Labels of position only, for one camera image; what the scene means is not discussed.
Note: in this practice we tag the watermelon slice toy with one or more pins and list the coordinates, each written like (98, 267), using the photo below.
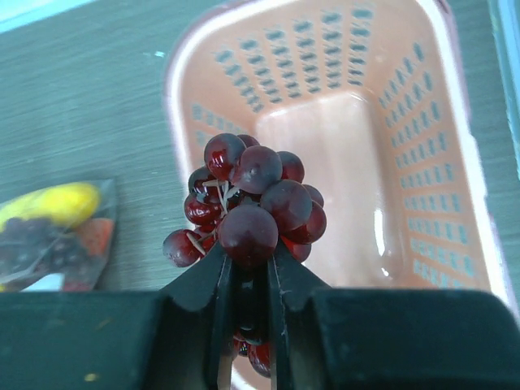
(95, 237)

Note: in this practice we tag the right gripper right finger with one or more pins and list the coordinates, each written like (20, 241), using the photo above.
(374, 338)

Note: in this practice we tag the clear zip bag orange zipper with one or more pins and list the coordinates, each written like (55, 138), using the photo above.
(53, 282)

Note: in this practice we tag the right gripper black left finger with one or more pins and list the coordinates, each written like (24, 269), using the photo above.
(179, 337)

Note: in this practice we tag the dark purple grapes toy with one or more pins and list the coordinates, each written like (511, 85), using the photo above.
(29, 247)

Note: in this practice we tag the yellow lemon toy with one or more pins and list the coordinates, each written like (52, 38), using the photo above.
(68, 204)

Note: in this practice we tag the pink plastic basket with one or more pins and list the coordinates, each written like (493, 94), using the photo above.
(370, 95)

